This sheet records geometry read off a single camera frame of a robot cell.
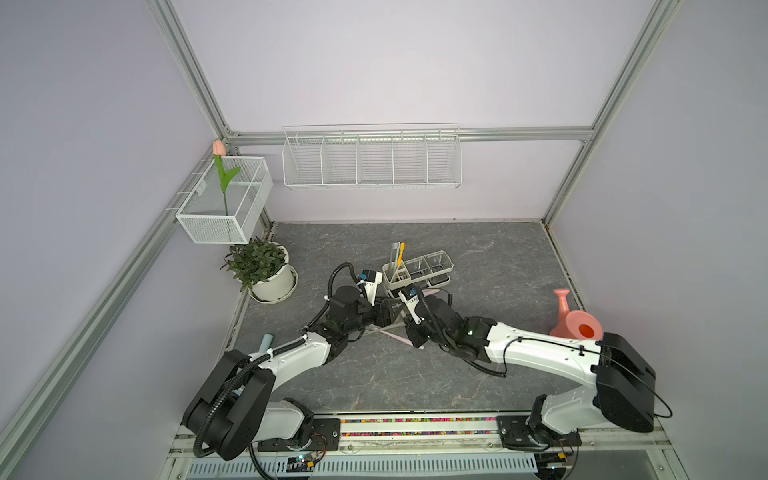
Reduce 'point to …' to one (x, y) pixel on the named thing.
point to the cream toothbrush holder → (433, 269)
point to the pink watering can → (574, 324)
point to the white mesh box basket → (228, 202)
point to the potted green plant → (263, 269)
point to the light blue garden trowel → (266, 342)
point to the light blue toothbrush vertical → (395, 267)
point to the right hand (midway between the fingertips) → (405, 317)
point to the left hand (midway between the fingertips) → (400, 304)
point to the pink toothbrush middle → (398, 338)
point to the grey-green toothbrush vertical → (392, 260)
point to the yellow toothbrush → (402, 249)
